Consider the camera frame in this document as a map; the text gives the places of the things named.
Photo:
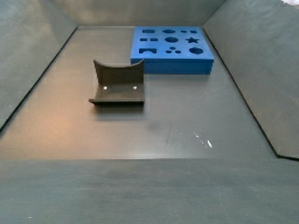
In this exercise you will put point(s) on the black curved holder stand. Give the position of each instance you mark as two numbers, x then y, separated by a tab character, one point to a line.
121	83

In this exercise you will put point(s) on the blue shape-sorter block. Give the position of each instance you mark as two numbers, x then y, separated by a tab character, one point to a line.
172	50

